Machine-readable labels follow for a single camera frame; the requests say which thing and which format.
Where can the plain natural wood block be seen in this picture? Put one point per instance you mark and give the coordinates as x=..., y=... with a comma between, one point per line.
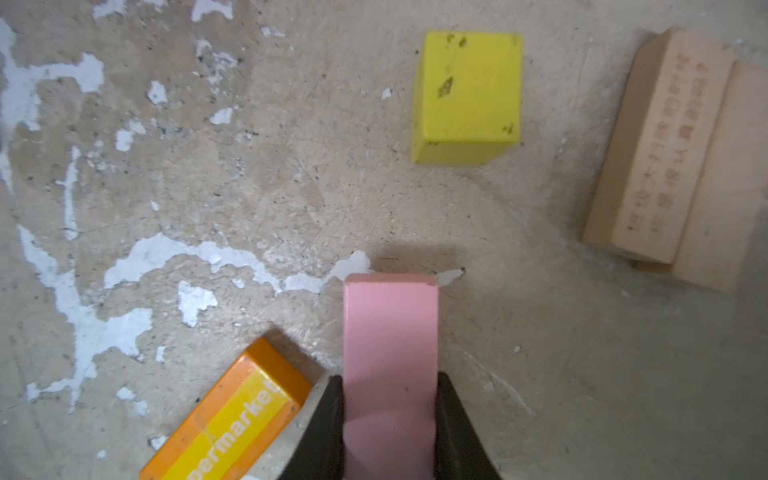
x=729, y=194

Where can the pink block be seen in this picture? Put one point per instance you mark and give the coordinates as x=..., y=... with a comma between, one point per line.
x=390, y=370

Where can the yellow-green cube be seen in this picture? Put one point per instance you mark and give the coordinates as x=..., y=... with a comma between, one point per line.
x=466, y=107

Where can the orange supermarket block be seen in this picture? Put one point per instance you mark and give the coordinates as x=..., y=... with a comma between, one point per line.
x=234, y=424

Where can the engraved natural wood block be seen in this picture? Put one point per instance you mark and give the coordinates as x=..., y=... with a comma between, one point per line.
x=658, y=146

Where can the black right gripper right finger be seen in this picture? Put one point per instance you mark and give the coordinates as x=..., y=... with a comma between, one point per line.
x=459, y=453

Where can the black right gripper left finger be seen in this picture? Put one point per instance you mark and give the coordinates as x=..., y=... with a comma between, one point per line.
x=320, y=454

